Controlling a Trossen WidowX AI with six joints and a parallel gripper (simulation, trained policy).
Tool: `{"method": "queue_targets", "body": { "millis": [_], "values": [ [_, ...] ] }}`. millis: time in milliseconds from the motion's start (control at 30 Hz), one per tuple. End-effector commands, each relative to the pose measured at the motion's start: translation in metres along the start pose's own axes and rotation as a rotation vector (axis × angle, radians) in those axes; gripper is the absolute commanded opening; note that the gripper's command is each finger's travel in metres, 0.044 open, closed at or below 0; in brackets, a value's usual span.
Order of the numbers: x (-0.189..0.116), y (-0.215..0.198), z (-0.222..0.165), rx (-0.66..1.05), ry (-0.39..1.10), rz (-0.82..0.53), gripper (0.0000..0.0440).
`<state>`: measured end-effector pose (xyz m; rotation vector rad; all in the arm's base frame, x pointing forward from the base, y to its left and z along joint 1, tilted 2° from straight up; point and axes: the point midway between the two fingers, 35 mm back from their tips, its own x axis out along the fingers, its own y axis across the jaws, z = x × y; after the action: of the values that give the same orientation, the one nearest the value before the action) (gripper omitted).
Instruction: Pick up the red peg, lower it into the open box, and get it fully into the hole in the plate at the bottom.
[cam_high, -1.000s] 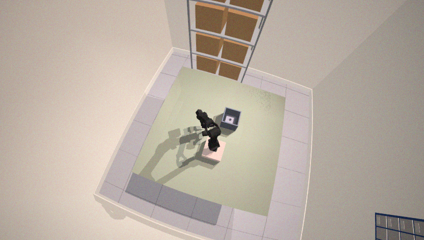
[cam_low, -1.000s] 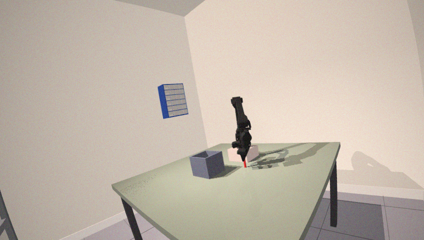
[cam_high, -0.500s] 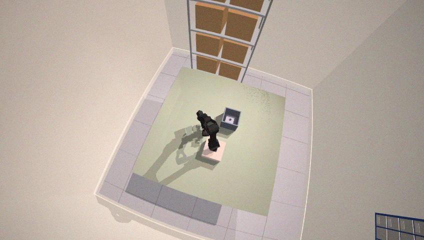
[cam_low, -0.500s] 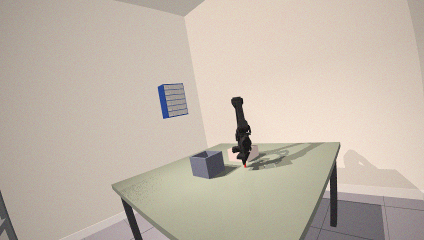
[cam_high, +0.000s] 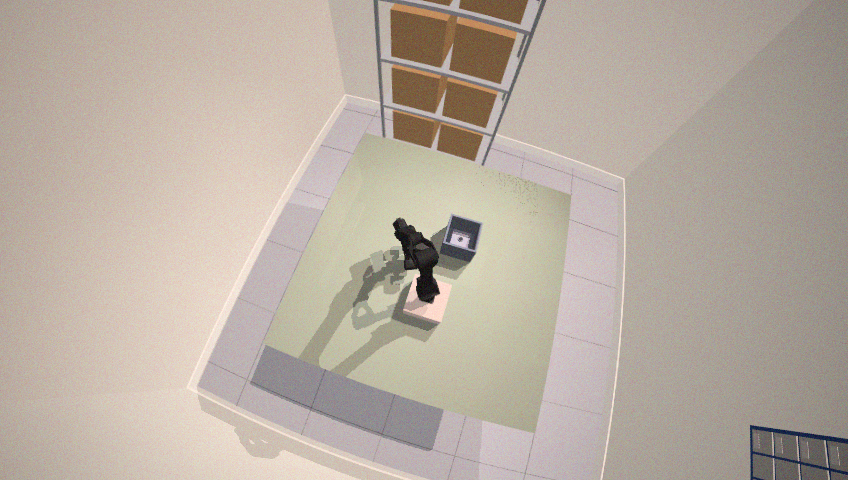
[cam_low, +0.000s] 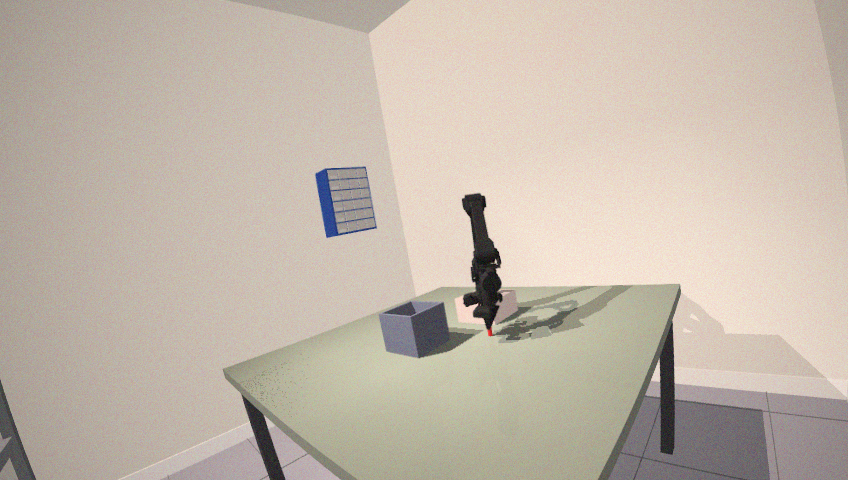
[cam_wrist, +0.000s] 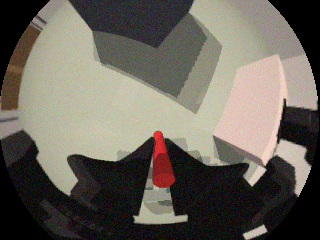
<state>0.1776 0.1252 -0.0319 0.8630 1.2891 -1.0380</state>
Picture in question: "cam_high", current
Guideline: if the white square plate with hole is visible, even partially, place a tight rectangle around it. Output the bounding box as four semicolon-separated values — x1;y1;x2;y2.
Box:
450;229;471;248

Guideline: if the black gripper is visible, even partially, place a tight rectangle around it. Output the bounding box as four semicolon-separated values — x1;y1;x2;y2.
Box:
402;247;418;270

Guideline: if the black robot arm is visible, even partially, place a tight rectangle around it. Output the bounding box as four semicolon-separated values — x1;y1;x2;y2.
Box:
393;218;440;304

